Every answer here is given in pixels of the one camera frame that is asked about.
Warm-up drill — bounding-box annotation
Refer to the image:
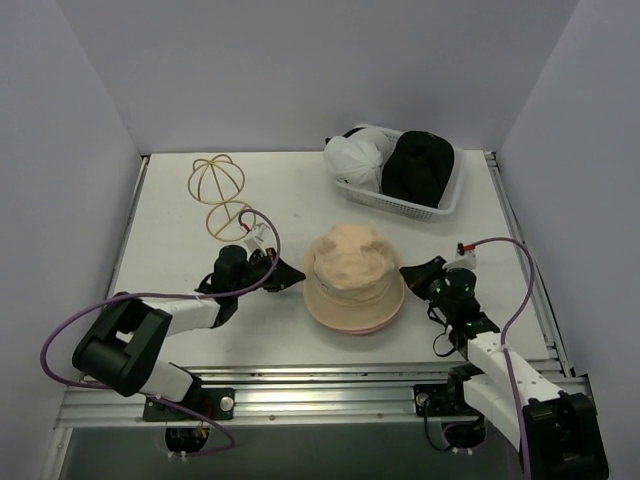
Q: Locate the beige bucket hat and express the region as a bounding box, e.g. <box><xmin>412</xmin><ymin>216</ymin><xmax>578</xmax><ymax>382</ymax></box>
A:
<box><xmin>303</xmin><ymin>224</ymin><xmax>405</xmax><ymax>328</ymax></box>

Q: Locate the pink bucket hat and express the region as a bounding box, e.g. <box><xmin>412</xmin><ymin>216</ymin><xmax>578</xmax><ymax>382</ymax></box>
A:
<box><xmin>321</xmin><ymin>307</ymin><xmax>403</xmax><ymax>336</ymax></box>

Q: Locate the gold wire hat stand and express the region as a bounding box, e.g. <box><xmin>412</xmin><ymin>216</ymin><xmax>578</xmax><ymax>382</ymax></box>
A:
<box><xmin>186</xmin><ymin>153</ymin><xmax>256</xmax><ymax>243</ymax></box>

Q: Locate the black hat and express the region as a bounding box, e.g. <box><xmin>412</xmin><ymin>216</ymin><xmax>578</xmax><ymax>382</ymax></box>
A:
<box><xmin>381</xmin><ymin>131</ymin><xmax>455</xmax><ymax>208</ymax></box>

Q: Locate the white baseball cap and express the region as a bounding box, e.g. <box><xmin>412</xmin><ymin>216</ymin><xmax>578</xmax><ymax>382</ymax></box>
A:
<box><xmin>323</xmin><ymin>136</ymin><xmax>383</xmax><ymax>193</ymax></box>

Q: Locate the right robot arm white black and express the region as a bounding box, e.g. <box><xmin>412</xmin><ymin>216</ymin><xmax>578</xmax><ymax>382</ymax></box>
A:
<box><xmin>400</xmin><ymin>257</ymin><xmax>610</xmax><ymax>479</ymax></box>

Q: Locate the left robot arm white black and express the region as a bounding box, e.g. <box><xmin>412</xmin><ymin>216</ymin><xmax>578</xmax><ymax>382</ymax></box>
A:
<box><xmin>72</xmin><ymin>245</ymin><xmax>305</xmax><ymax>419</ymax></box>

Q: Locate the white plastic basket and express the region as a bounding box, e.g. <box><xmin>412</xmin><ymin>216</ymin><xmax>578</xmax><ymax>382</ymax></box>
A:
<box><xmin>325</xmin><ymin>124</ymin><xmax>466</xmax><ymax>221</ymax></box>

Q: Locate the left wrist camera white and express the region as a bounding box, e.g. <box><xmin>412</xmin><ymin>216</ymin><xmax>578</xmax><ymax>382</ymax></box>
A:
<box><xmin>243</xmin><ymin>223</ymin><xmax>275</xmax><ymax>253</ymax></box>

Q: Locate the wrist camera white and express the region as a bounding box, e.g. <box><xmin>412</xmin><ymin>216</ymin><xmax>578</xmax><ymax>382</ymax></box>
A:
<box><xmin>445</xmin><ymin>243</ymin><xmax>477</xmax><ymax>270</ymax></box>
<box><xmin>243</xmin><ymin>223</ymin><xmax>275</xmax><ymax>253</ymax></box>

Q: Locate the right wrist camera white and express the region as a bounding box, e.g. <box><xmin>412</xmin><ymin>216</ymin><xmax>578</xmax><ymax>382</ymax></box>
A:
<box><xmin>445</xmin><ymin>243</ymin><xmax>477</xmax><ymax>270</ymax></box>

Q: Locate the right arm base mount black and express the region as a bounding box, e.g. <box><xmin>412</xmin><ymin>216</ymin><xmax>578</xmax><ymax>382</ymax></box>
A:
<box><xmin>412</xmin><ymin>383</ymin><xmax>480</xmax><ymax>418</ymax></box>

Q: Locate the aluminium rail frame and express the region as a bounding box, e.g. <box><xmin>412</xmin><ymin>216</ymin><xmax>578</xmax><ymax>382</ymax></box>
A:
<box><xmin>47</xmin><ymin>362</ymin><xmax>596</xmax><ymax>431</ymax></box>

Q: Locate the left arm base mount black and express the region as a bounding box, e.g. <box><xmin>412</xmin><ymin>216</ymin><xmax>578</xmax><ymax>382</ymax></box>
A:
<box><xmin>142</xmin><ymin>387</ymin><xmax>235</xmax><ymax>422</ymax></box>

